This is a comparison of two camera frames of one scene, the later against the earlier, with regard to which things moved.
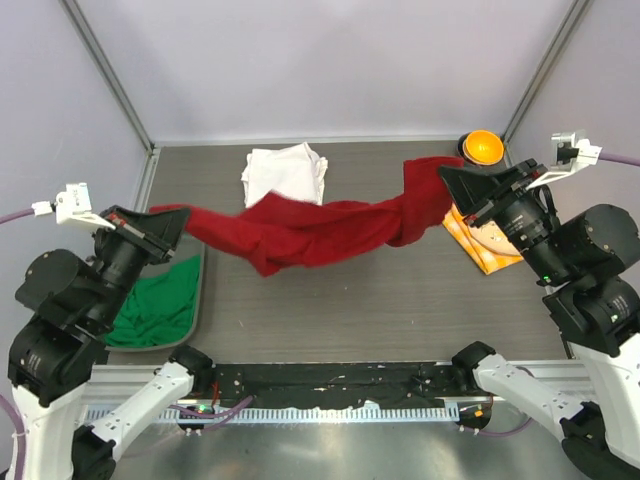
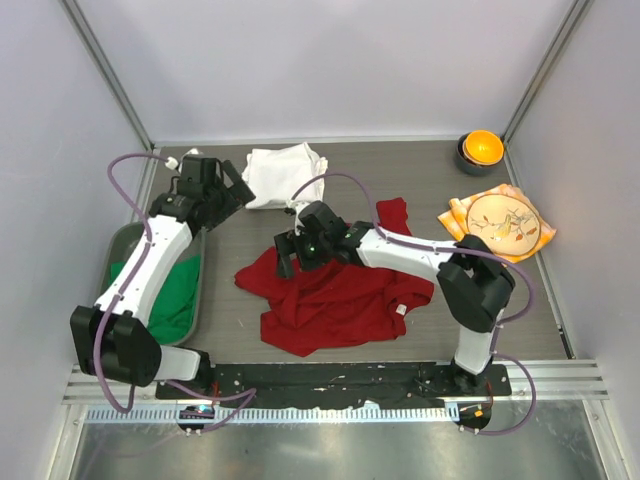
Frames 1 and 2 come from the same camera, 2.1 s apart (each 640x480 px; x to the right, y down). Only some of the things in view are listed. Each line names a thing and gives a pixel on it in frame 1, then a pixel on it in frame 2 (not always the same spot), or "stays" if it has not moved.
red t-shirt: x=278 y=231 to x=336 y=303
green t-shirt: x=159 y=309 stays
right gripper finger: x=471 y=191 to x=287 y=252
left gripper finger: x=166 y=227 to x=240 y=190
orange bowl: x=483 y=148 stays
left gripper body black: x=130 y=226 to x=223 y=204
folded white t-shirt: x=293 y=170 stays
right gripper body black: x=527 y=170 to x=313 y=251
